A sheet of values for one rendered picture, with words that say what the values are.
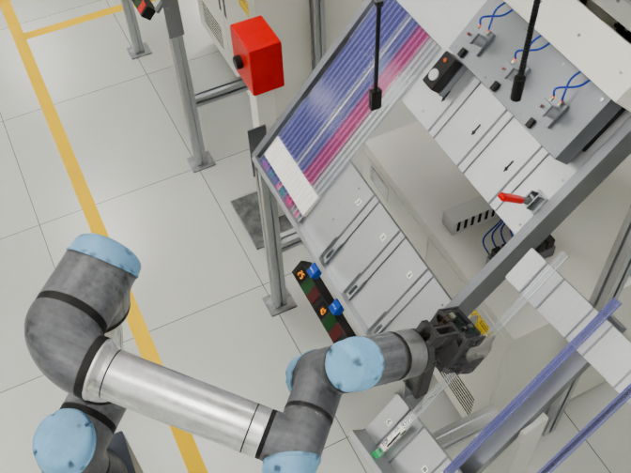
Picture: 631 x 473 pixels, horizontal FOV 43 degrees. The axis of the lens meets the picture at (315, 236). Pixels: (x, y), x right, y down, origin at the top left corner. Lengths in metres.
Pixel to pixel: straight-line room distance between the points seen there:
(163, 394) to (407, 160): 1.15
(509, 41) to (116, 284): 0.82
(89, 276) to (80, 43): 2.51
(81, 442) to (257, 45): 1.17
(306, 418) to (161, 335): 1.44
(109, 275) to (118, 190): 1.75
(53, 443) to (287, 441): 0.56
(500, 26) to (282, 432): 0.85
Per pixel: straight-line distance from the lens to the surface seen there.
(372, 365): 1.13
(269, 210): 2.19
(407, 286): 1.61
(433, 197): 2.03
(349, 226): 1.73
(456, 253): 1.92
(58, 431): 1.58
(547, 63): 1.48
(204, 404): 1.16
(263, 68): 2.26
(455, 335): 1.26
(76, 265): 1.25
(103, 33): 3.71
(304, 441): 1.16
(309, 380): 1.20
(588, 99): 1.42
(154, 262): 2.74
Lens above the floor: 2.14
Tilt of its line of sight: 52 degrees down
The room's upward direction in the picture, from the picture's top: 3 degrees counter-clockwise
